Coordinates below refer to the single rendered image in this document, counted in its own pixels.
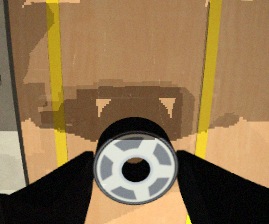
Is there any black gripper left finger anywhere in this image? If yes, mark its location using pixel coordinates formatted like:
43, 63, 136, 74
0, 151, 94, 224

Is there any black tyre with white rim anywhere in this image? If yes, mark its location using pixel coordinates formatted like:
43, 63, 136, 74
92, 117, 179, 205

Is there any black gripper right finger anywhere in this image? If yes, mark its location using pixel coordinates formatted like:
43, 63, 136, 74
176, 150, 269, 224

